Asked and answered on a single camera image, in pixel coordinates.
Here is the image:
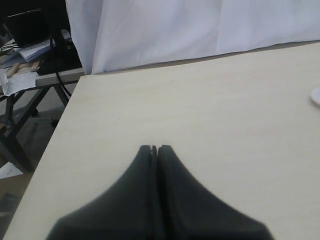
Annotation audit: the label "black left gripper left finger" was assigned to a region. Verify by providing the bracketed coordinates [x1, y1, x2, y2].
[47, 145, 157, 240]

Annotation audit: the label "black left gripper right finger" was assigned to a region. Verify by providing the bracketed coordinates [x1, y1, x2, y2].
[157, 145, 273, 240]

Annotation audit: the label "cardboard box on floor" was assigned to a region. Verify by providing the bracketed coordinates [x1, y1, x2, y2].
[0, 162, 33, 229]

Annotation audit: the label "grey side table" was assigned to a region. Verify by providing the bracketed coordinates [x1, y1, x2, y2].
[0, 68, 84, 173]

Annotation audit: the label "white rectangular plastic tray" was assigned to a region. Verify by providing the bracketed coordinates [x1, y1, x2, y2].
[310, 87, 320, 106]

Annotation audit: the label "white backdrop curtain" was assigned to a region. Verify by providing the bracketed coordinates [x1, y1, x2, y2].
[66, 0, 320, 74]

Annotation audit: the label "wooden blocks on side table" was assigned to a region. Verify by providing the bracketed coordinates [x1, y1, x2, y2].
[5, 61, 40, 78]

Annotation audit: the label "stack of papers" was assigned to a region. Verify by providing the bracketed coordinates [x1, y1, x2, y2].
[0, 39, 51, 68]

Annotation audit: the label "black monitor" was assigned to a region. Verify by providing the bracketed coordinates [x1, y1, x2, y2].
[3, 8, 50, 47]

